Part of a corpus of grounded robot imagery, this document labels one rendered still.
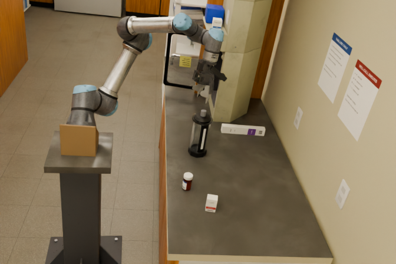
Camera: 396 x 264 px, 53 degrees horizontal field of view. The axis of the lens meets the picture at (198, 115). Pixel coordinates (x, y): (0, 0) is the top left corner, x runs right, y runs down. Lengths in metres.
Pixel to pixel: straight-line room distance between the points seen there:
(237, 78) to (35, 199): 1.82
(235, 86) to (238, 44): 0.27
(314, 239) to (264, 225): 0.22
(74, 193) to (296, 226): 1.15
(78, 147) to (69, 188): 0.25
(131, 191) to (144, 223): 0.35
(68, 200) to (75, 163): 0.28
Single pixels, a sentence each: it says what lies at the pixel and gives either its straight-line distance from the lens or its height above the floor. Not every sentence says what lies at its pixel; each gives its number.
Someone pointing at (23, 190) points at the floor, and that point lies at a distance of 3.39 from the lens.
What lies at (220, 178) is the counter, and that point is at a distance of 2.04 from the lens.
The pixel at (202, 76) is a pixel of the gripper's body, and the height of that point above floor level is 1.42.
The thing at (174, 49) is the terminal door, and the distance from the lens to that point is 2.64.
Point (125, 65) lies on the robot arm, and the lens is 2.17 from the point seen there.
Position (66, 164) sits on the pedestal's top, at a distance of 2.07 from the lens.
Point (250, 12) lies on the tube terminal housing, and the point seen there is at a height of 1.65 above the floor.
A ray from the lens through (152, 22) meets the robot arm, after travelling 1.95.
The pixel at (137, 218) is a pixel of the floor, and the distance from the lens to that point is 3.10.
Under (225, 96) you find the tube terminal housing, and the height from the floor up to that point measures 1.13.
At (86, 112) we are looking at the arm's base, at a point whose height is 1.15.
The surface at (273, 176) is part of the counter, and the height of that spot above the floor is 0.94.
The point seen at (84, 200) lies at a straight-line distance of 2.26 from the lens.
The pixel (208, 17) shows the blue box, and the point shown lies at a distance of 2.41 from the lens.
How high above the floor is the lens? 2.21
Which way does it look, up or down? 30 degrees down
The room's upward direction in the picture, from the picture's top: 9 degrees clockwise
